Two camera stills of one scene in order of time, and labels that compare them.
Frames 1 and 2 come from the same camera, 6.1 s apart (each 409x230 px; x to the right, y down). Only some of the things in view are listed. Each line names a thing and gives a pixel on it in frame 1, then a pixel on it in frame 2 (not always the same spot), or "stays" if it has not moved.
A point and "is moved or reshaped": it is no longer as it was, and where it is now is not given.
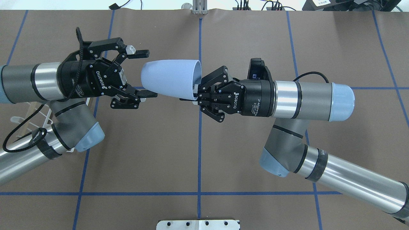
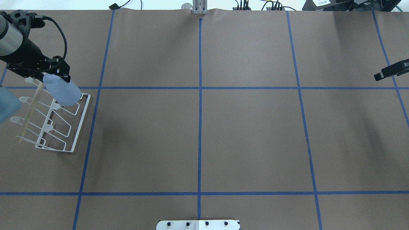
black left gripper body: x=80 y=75 → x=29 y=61
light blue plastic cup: x=180 y=78 is moved or reshaped
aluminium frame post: x=200 y=7 stays
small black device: x=114 y=6 stays
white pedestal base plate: x=198 y=225 stays
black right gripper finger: x=195 y=88 → x=397 y=68
